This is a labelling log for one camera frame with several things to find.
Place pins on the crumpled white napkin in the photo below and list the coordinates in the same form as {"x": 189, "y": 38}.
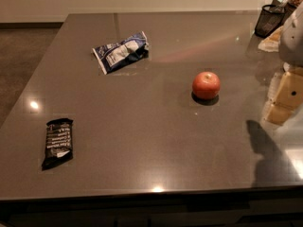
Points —
{"x": 271, "y": 43}

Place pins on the blue white chip bag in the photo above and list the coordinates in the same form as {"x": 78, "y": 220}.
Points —
{"x": 112, "y": 57}

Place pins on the dark box with snacks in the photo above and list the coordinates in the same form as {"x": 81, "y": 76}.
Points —
{"x": 287, "y": 7}

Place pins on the black mesh pen cup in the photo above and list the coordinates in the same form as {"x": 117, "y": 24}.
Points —
{"x": 269, "y": 20}

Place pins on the black rxbar chocolate wrapper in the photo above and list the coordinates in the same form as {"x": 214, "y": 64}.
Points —
{"x": 58, "y": 143}

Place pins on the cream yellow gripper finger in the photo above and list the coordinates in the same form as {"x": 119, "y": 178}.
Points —
{"x": 285, "y": 95}

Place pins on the red apple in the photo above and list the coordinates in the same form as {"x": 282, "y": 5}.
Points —
{"x": 206, "y": 85}

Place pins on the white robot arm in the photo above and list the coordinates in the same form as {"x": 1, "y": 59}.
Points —
{"x": 291, "y": 40}

